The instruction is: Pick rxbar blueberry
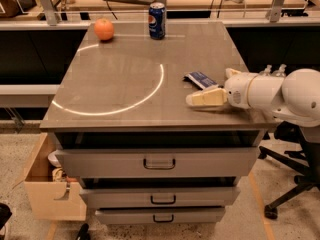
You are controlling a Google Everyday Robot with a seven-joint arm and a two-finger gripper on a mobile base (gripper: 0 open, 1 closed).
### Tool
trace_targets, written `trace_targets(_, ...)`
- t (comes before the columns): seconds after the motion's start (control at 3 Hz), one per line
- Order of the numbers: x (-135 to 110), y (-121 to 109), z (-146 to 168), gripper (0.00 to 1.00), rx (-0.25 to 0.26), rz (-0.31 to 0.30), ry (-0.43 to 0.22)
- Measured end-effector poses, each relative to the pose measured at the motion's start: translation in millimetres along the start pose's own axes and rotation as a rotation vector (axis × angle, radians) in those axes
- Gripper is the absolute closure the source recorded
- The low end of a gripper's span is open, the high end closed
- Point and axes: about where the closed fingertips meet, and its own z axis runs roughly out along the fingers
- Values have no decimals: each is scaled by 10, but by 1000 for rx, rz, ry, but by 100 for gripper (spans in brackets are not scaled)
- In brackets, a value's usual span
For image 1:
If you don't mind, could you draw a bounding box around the top grey drawer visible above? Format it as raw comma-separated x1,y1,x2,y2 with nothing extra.
56,148,257,179

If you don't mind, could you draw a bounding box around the orange fruit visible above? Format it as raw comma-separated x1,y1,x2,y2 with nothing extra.
94,18,114,41

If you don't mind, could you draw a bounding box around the right clear plastic bottle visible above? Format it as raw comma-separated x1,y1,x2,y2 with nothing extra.
272,64,286,77

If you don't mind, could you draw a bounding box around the black office chair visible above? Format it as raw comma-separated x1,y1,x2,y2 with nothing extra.
258,120,320,220

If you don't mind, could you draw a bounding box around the blue pepsi can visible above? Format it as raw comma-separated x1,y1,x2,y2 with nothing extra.
148,2,166,40

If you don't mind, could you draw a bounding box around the bottom grey drawer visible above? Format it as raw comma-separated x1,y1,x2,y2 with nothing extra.
95,207,225,225

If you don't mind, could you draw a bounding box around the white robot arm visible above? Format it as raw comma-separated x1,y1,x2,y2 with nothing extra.
186,68,320,127

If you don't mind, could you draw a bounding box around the cardboard box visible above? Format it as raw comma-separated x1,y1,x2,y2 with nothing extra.
15,133,87,221

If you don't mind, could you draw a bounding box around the clear plastic bottle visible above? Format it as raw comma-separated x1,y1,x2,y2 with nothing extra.
272,64,286,77
259,65,272,76

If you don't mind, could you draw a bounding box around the middle grey drawer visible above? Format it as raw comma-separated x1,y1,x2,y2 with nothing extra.
80,187,240,209

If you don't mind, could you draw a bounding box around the grey drawer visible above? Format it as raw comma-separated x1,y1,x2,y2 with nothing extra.
56,148,257,179
80,187,240,209
95,207,225,225

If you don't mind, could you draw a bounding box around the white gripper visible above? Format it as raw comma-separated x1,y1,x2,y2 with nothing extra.
186,68,258,109

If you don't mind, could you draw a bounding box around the blue rxbar blueberry bar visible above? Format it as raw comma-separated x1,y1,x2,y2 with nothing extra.
184,71,219,90

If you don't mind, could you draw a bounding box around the left clear plastic bottle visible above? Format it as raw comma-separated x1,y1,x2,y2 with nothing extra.
259,65,272,76

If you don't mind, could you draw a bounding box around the grey drawer cabinet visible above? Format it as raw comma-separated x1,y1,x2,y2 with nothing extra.
39,19,278,226

